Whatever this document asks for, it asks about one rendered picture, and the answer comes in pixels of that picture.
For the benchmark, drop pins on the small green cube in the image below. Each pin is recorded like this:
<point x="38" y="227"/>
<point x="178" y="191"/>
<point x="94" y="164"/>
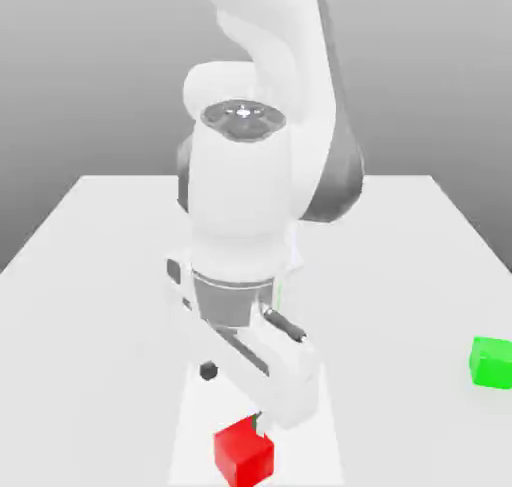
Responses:
<point x="492" y="362"/>

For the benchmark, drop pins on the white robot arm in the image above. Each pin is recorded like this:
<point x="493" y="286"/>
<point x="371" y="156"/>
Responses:
<point x="240" y="199"/>

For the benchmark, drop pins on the small red cube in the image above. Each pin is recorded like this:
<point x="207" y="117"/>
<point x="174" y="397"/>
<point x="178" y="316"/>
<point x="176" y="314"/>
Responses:
<point x="242" y="453"/>

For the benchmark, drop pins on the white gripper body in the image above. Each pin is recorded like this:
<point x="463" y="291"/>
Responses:
<point x="280" y="379"/>

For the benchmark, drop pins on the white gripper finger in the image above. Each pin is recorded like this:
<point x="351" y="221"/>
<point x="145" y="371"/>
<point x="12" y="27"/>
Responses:
<point x="260" y="425"/>

